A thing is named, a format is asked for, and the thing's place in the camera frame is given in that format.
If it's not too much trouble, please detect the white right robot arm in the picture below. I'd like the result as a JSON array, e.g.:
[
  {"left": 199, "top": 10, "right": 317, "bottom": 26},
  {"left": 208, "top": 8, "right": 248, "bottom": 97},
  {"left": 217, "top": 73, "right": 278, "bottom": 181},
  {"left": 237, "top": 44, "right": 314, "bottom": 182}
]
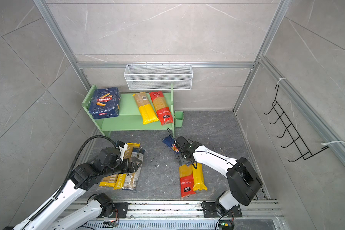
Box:
[{"left": 174, "top": 136, "right": 263, "bottom": 217}]

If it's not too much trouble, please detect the green plastic cup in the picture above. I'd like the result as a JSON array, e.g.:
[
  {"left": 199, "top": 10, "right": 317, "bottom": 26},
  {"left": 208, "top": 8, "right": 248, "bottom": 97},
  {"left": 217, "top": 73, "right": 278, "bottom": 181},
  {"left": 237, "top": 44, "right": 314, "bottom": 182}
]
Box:
[{"left": 174, "top": 111, "right": 184, "bottom": 128}]

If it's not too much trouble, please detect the black wire hook rack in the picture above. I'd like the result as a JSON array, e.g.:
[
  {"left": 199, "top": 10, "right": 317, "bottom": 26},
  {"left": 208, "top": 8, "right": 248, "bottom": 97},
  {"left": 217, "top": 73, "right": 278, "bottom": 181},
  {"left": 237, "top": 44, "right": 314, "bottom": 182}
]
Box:
[{"left": 264, "top": 85, "right": 329, "bottom": 163}]

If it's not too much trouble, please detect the blue Barilla pasta box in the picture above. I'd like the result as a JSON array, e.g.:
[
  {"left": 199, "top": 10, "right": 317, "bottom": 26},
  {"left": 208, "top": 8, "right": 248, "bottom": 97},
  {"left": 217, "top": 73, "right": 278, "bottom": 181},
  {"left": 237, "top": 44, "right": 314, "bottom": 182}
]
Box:
[{"left": 88, "top": 87, "right": 121, "bottom": 119}]

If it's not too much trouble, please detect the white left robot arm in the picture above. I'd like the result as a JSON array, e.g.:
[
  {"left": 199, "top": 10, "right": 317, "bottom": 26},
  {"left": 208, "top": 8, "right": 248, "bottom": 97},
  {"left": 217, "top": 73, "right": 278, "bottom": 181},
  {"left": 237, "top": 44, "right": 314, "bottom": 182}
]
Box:
[{"left": 13, "top": 147, "right": 142, "bottom": 230}]

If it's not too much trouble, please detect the white wire mesh basket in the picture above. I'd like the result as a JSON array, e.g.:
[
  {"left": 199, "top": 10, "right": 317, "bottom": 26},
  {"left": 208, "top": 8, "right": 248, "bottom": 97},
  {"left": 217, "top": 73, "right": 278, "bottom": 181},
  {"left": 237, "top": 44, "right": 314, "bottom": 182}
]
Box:
[{"left": 124, "top": 64, "right": 194, "bottom": 91}]

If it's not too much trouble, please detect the clear grey spaghetti package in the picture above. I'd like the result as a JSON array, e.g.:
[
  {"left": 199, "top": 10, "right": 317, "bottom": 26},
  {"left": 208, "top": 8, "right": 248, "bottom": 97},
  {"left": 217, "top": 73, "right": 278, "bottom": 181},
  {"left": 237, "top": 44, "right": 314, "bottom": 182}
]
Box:
[{"left": 122, "top": 146, "right": 145, "bottom": 190}]

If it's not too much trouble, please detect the yellow Pastatime spaghetti package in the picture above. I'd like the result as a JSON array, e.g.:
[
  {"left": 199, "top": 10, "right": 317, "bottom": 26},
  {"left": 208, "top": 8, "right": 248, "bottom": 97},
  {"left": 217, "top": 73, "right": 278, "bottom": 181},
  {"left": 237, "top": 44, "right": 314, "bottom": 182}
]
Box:
[{"left": 123, "top": 143, "right": 140, "bottom": 174}]

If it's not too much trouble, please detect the black corrugated cable conduit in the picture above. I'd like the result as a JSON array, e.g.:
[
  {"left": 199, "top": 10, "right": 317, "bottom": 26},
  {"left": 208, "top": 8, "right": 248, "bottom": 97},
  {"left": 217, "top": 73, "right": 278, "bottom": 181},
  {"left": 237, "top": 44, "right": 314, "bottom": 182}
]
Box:
[{"left": 28, "top": 135, "right": 117, "bottom": 222}]

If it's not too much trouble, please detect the yellow spaghetti package right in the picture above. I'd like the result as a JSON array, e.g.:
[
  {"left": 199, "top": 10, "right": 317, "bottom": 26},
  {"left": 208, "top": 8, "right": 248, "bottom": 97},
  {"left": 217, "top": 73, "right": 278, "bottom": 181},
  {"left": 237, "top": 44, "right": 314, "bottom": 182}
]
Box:
[{"left": 192, "top": 163, "right": 208, "bottom": 191}]

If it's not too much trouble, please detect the blue Barilla spaghetti package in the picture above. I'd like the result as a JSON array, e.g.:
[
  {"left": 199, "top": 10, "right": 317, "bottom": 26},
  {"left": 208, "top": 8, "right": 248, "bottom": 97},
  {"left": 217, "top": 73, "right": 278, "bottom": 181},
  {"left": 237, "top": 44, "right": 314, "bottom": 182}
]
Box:
[{"left": 162, "top": 135, "right": 180, "bottom": 154}]

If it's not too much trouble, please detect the yellow brown spaghetti package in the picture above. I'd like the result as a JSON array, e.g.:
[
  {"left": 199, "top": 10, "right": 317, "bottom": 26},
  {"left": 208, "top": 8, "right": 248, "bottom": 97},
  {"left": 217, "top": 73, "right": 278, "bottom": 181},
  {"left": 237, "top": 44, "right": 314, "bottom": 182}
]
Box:
[{"left": 132, "top": 92, "right": 159, "bottom": 125}]

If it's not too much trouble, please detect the red spaghetti package floor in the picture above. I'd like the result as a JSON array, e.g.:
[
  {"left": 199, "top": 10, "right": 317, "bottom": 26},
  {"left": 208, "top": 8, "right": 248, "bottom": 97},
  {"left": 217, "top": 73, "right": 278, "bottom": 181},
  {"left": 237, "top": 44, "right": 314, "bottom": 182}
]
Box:
[{"left": 179, "top": 164, "right": 195, "bottom": 198}]

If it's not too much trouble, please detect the green metal shelf rack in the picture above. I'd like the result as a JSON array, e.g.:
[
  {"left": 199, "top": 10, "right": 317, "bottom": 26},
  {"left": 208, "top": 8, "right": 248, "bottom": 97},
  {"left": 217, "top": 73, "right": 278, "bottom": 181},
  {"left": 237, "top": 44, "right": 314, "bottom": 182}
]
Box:
[{"left": 81, "top": 84, "right": 175, "bottom": 137}]

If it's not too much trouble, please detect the yellow spaghetti package left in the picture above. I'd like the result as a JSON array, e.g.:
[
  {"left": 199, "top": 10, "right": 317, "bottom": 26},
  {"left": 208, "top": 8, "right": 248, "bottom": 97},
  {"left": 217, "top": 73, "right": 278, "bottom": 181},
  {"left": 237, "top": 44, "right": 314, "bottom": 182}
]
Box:
[{"left": 99, "top": 173, "right": 127, "bottom": 190}]

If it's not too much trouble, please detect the red spaghetti package top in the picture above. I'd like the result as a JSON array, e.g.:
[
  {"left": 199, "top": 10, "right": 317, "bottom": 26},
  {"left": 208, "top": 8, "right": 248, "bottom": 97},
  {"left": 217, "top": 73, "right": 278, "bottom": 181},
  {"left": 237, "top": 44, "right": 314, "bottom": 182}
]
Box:
[{"left": 149, "top": 91, "right": 173, "bottom": 126}]

